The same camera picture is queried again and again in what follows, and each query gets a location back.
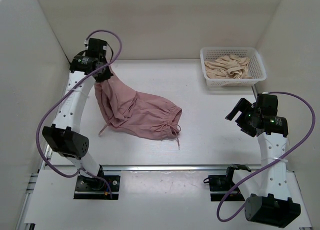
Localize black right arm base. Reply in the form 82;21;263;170
203;164;251;202

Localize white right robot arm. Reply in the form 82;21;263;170
224;94;301;228

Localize white plastic basket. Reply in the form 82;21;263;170
200;47;267;87

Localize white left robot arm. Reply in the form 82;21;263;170
36;50;107;190

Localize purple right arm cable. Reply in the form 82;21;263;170
215;91;316;222

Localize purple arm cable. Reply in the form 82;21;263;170
36;29;123;200
215;91;316;222

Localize aluminium table frame rail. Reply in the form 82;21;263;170
14;62;76;230

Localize beige trousers in basket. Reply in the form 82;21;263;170
204;55;252;80

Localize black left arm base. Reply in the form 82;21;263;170
73;175;121;200

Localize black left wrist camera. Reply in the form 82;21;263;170
84;38;108;58

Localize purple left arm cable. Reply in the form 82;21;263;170
36;29;123;200

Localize pink trousers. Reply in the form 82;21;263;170
94;71;182;146

